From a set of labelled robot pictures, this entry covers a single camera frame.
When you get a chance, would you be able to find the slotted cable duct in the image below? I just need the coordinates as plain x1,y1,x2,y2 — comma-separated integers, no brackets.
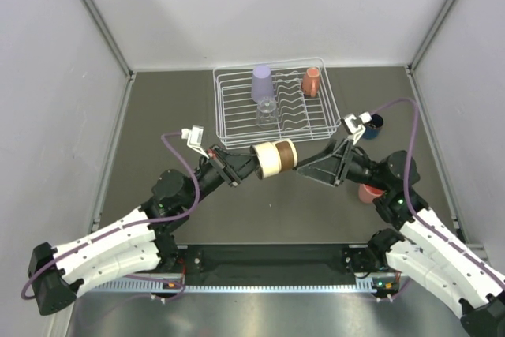
92,278,377,294

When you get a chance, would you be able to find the pink plastic cup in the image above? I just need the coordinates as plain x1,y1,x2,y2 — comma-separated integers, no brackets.
358,184,384,204

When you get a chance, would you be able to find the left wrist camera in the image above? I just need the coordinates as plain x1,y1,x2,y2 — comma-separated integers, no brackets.
181,125,208,158

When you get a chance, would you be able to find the steel insulated tumbler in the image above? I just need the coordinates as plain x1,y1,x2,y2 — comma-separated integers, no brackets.
251,139,298,179

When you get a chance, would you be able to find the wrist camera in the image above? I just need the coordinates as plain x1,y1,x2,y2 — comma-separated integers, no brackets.
181,125,208,158
342,112,372,145

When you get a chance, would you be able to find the lavender plastic cup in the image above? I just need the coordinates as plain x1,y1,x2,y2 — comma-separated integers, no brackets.
251,65,274,103

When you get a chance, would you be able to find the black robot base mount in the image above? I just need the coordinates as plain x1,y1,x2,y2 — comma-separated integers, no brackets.
173,244,415,298

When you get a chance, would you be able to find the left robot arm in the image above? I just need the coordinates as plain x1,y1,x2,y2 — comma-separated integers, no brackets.
21,145,262,316

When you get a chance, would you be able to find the dark blue mug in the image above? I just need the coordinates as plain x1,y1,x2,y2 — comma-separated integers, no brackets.
362,114,384,140

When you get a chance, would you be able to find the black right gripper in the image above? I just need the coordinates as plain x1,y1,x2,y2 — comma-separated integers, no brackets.
293,138,391,192

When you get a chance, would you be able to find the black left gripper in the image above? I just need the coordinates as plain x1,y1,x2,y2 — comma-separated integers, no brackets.
181,144,267,210

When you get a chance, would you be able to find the clear plastic cup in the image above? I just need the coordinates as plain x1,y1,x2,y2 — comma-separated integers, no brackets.
256,96,279,129

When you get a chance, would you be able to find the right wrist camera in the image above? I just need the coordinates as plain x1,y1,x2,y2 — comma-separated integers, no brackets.
342,112,372,145

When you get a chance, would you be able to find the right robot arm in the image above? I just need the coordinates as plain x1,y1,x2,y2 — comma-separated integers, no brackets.
295,140,504,336

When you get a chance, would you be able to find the white wire dish rack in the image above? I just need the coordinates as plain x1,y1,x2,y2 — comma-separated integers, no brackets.
212,58,341,149

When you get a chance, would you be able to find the pink handled mug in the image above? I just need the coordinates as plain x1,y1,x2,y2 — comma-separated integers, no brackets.
301,66,320,98

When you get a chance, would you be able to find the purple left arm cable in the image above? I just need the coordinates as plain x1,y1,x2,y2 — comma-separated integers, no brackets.
20,133,201,301

